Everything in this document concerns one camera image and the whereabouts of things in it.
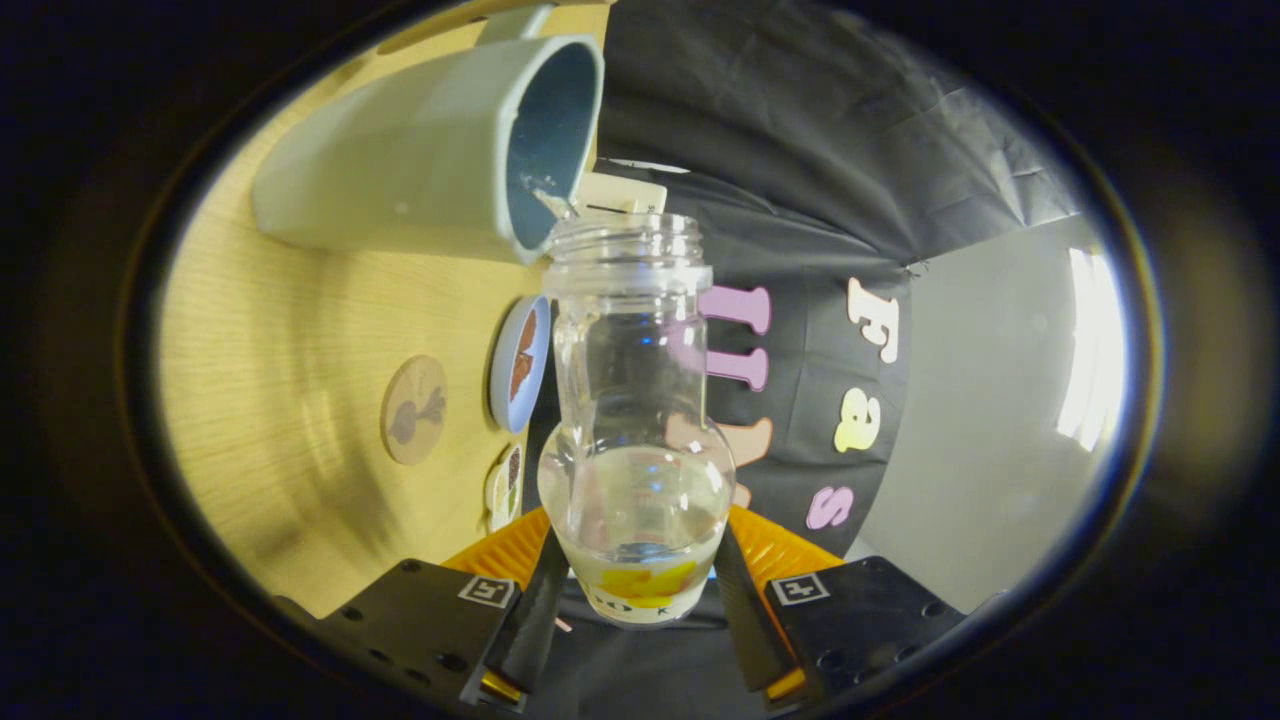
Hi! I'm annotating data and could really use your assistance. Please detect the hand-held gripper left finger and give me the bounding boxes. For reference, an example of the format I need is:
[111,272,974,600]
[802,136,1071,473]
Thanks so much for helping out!
[315,505,571,713]

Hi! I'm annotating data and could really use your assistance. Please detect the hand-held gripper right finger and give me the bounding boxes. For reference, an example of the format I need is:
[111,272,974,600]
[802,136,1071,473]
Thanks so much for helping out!
[715,505,1006,713]

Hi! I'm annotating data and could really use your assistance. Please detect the clear glass juice bottle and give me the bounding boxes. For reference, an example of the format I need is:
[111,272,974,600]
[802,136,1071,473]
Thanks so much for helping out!
[537,213,738,629]

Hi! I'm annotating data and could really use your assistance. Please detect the round wooden coaster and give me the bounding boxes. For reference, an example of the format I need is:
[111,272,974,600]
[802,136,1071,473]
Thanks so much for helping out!
[380,355,448,466]

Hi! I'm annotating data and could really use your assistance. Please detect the pale blue cup wooden handle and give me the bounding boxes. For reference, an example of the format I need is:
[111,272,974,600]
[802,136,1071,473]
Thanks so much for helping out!
[250,5,607,266]

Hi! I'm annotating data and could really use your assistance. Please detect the white divided dish with grains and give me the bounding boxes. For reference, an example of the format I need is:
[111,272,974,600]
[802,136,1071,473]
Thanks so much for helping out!
[485,443,524,533]

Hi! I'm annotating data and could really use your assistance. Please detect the blue plate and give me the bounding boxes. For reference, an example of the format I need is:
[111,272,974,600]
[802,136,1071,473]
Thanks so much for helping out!
[488,295,553,434]

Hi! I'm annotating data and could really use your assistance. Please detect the brown food pieces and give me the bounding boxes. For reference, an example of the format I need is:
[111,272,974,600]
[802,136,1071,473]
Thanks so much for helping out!
[509,310,539,403]

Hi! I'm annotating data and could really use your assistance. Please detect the wooden table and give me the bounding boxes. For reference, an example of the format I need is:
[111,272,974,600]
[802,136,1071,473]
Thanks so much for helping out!
[158,0,613,619]

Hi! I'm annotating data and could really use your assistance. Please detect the white toaster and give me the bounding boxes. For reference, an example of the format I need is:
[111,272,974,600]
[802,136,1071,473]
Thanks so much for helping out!
[575,170,668,216]

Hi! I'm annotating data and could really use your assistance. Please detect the black backdrop cloth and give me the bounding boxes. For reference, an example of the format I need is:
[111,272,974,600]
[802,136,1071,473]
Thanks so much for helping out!
[520,0,1086,720]

